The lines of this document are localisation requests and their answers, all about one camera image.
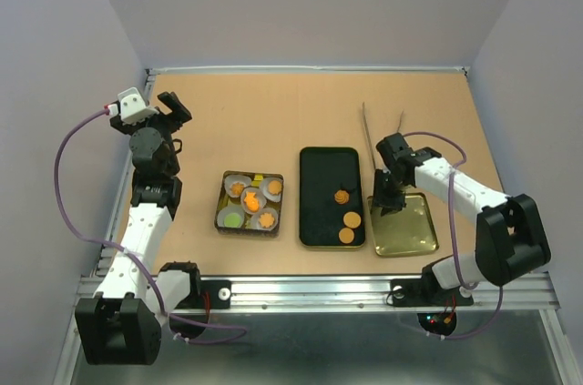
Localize round orange cookie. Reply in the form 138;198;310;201
338;228;355;245
343;211;362;229

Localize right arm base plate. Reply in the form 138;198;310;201
389;279;474;308

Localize orange swirl cookie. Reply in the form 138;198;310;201
333;189;350;205
230;182;246;197

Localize round orange cookie upper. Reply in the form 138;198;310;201
343;211;362;229

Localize white paper cup top-left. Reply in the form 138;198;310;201
224;174;252;198

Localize orange swirl cookie right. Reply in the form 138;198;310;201
333;189;350;205

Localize white paper cup bottom-right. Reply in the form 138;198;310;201
250;208;279;232

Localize white paper cup centre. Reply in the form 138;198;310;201
240;187;267;215

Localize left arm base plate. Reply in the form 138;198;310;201
176;279;232;310

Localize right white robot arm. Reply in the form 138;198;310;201
372;133;551;303

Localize orange flower cookie bottom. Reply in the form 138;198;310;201
259;212;275;229

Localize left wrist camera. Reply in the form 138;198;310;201
118;87;159;125

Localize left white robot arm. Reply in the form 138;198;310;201
75;87;203;365

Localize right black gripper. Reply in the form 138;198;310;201
371;167;411;216

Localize round orange cookie lower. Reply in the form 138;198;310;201
338;228;355;245

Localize aluminium rail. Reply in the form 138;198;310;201
72;270;561;313

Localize white paper cup bottom-left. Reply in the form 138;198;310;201
216;206;245;228

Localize green round cookie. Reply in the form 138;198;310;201
223;212;242;228

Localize gold tin lid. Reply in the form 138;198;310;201
367;193;439;258

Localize orange swirl cookie top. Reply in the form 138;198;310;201
230;182;246;197

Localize metal tongs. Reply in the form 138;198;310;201
361;101;404;170

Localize white paper cup top-right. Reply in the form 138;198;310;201
260;177;283;203

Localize orange fish cookie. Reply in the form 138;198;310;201
243;191;261;213

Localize gold cookie tin box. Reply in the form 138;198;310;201
214;171;284;238

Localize orange flower cookie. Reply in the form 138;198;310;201
268;180;282;195
259;212;275;229

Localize black tray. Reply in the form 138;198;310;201
299;147;366;249

